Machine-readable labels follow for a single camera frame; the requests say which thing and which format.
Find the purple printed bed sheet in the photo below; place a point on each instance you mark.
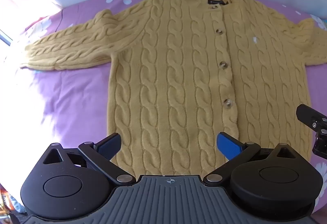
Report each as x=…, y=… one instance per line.
x=76, y=101

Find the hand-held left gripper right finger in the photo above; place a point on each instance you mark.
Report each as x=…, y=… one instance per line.
x=228, y=146

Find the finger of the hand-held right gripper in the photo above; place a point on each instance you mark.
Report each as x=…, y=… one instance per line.
x=307, y=114
x=321, y=143

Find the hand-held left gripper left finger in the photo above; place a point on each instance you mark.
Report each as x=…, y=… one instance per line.
x=109, y=144

